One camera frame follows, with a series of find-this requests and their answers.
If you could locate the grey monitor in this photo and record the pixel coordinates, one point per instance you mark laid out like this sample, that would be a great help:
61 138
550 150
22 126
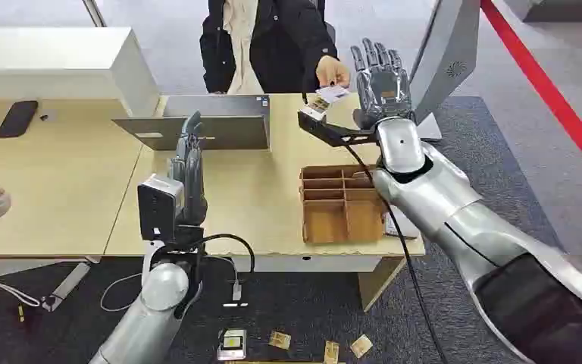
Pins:
444 60

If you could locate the tan card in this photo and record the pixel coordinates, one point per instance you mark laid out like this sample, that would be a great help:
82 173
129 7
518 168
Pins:
331 352
361 346
280 340

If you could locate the white plug adapter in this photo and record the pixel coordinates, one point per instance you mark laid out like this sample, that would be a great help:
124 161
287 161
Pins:
237 291

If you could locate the person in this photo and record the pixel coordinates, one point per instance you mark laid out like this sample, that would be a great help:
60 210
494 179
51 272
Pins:
281 45

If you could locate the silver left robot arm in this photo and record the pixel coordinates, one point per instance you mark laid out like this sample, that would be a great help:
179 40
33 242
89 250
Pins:
158 301

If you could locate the black phone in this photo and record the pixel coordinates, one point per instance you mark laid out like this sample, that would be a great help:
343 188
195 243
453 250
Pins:
17 119

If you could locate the white printed card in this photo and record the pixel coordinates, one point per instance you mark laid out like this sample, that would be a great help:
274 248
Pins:
333 94

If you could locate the card in clear sleeve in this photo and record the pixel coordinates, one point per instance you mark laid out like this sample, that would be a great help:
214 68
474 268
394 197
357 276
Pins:
232 344

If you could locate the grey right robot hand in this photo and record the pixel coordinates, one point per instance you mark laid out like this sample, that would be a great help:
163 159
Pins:
384 93

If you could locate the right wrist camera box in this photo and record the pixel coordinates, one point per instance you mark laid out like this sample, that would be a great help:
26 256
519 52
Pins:
328 131

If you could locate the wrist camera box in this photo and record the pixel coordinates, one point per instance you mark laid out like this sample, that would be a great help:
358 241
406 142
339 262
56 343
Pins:
328 131
158 208

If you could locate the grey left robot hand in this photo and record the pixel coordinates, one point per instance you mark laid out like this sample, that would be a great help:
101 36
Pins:
193 186

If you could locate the white desk partition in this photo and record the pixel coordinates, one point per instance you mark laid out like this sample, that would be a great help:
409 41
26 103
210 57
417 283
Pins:
60 65

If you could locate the wooden card box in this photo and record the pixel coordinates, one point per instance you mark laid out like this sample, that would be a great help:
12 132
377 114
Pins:
341 216

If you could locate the white power strip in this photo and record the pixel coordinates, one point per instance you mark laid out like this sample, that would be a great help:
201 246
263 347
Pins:
67 285

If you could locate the wooden desk leg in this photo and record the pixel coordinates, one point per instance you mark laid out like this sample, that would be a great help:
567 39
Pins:
379 284

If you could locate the grey laptop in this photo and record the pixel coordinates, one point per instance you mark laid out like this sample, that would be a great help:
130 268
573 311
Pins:
230 131

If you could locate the metal pole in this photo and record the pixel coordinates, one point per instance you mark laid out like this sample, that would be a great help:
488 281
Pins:
94 12

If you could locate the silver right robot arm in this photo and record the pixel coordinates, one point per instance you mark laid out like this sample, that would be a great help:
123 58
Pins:
451 211

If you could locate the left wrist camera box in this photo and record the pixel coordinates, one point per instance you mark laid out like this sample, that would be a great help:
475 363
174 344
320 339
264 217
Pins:
158 208

